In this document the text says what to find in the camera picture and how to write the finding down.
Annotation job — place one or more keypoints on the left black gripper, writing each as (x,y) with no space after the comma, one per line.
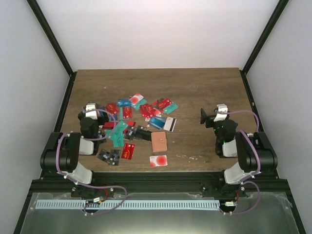
(102,120)

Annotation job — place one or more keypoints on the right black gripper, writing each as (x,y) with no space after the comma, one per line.
(204,117)

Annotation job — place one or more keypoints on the pink leather card holder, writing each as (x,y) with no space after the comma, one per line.
(159,142)

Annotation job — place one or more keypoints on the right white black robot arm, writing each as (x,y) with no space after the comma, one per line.
(253,151)

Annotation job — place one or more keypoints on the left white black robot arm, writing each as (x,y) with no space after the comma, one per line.
(62,151)

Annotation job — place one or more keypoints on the red card left top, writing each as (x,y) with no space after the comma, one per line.
(112,108)

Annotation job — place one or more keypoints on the teal cards centre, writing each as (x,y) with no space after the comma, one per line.
(117,137)

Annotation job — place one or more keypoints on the blue card top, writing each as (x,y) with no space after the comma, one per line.
(124,103)

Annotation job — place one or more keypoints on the red card middle top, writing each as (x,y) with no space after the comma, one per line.
(127,112)

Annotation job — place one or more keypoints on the teal card far right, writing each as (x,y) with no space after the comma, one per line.
(169,109)

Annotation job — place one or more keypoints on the white card black stripe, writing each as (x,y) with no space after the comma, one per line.
(169,124)

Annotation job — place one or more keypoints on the black cards centre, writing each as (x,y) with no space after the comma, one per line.
(130,132)

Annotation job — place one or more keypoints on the black cards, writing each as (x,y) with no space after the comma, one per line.
(111,158)
(130,132)

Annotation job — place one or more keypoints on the white red circle card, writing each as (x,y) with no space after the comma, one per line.
(136,98)
(158,161)

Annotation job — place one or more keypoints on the black cards front left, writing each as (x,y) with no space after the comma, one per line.
(111,158)

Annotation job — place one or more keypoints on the red vip card front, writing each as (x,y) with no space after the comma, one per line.
(128,151)

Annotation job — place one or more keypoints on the red card far right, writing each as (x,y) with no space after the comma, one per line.
(163,103)

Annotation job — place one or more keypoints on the red card centre top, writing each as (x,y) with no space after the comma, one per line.
(147,110)

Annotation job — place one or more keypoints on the black long card box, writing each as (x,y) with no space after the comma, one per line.
(143,134)

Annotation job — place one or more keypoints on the blue striped card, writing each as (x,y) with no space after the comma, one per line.
(157,122)

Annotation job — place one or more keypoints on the white red circle card front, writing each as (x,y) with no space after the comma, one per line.
(158,161)

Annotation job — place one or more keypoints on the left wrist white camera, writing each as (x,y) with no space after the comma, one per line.
(90,111)

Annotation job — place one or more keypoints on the wrist white camera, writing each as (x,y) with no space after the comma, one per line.
(221,112)
(90,111)

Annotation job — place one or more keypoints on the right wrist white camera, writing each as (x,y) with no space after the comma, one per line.
(221,112)

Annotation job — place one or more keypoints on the black aluminium front rail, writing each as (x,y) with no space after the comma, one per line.
(207,184)

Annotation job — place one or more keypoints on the light blue slotted cable duct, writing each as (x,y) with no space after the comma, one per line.
(130,204)

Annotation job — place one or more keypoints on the black frame left post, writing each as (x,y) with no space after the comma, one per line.
(36,9)

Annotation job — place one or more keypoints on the black frame post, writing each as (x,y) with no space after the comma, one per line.
(277,12)
(36,9)

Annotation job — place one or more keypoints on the black frame right post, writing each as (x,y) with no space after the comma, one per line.
(277,12)

